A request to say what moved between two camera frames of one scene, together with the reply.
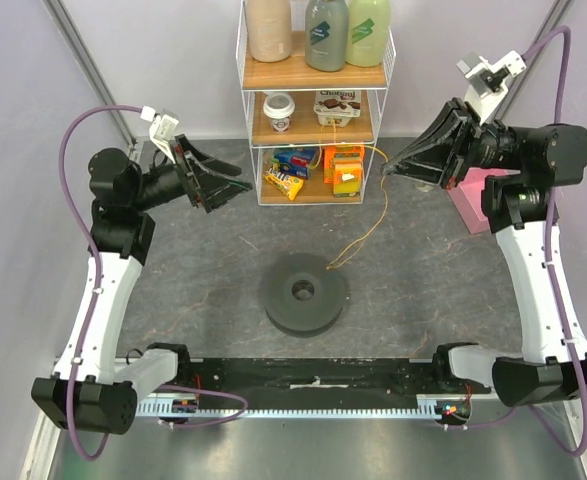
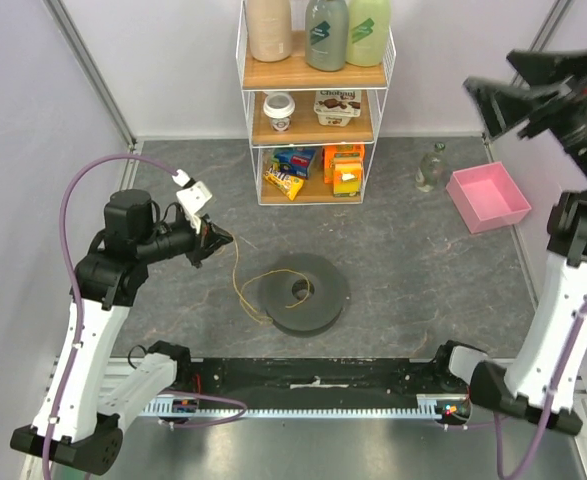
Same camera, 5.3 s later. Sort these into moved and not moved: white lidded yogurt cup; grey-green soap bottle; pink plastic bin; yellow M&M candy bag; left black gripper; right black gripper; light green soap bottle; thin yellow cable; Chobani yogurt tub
Moved: right black gripper; left black gripper; thin yellow cable
Not moved: yellow M&M candy bag; light green soap bottle; Chobani yogurt tub; pink plastic bin; white lidded yogurt cup; grey-green soap bottle
